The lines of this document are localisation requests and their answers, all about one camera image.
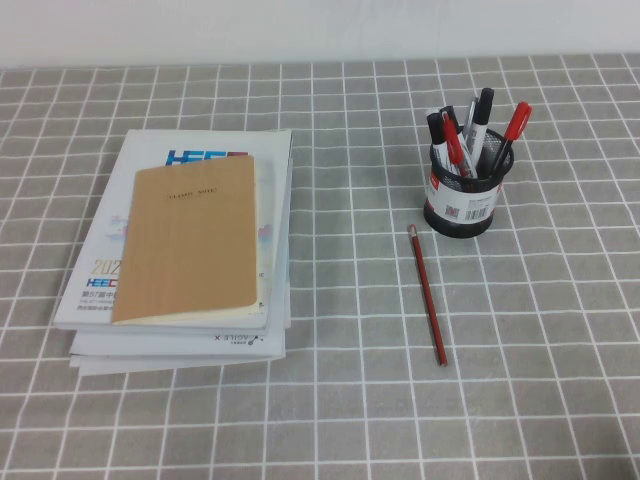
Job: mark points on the brown kraft notebook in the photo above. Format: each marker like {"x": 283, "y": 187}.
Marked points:
{"x": 190, "y": 240}

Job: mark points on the silver pen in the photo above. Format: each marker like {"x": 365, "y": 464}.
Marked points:
{"x": 471, "y": 117}

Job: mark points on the red pen with clip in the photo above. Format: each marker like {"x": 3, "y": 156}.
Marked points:
{"x": 451, "y": 135}

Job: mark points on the black mesh pen holder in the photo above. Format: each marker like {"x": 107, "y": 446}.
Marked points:
{"x": 450, "y": 226}

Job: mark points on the black marker with white label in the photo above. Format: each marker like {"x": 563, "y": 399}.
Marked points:
{"x": 484, "y": 107}

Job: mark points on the red pencil with eraser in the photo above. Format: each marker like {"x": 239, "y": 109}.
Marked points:
{"x": 427, "y": 295}

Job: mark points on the red pen with black barrel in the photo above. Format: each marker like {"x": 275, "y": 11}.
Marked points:
{"x": 517, "y": 120}

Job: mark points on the short black marker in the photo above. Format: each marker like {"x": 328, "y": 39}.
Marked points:
{"x": 434, "y": 127}

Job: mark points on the plain white booklet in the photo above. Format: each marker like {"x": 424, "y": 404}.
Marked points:
{"x": 150, "y": 365}

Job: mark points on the white AgileX brochure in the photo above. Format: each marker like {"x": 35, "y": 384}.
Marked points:
{"x": 150, "y": 345}

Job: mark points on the white HEEC catalogue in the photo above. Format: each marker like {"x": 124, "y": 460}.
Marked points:
{"x": 145, "y": 145}

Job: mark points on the grey checked tablecloth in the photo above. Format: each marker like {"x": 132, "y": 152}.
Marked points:
{"x": 350, "y": 410}

